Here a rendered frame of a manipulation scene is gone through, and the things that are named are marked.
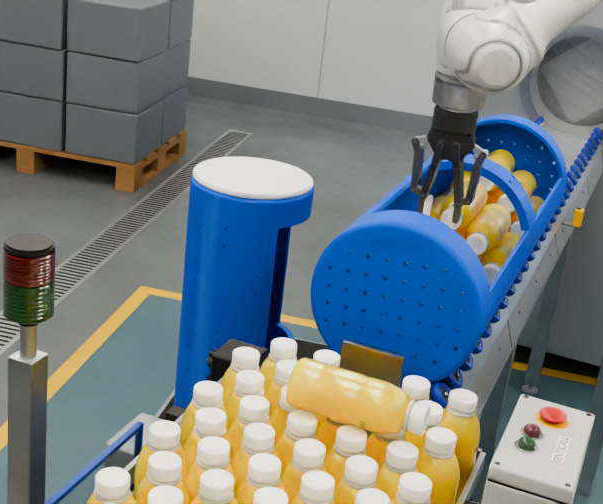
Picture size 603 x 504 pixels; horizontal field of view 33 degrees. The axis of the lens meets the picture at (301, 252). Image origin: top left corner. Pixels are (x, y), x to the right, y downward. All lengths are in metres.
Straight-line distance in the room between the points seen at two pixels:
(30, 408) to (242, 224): 0.97
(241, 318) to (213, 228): 0.22
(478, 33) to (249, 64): 5.61
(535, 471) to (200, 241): 1.24
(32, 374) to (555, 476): 0.67
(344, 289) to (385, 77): 5.31
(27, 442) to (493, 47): 0.84
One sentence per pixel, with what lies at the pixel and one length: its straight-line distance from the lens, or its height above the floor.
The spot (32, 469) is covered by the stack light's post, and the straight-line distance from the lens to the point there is 1.46.
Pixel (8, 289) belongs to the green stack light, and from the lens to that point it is 1.32.
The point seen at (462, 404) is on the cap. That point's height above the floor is 1.07.
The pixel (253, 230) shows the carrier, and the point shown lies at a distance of 2.25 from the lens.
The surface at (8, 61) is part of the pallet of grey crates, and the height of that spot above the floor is 0.57.
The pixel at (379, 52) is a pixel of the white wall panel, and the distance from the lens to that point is 6.88.
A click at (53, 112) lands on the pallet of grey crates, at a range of 5.36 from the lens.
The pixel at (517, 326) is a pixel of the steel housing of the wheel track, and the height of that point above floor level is 0.86.
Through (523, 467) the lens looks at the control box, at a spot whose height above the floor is 1.10.
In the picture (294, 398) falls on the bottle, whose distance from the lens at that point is 1.31.
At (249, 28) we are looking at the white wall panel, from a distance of 7.05.
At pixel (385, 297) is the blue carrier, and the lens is 1.63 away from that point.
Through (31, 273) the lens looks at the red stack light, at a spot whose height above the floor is 1.23.
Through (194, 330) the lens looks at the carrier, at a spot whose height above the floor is 0.68.
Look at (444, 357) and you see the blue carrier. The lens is 1.64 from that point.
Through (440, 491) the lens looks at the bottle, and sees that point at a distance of 1.35.
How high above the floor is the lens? 1.76
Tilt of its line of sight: 22 degrees down
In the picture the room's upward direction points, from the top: 7 degrees clockwise
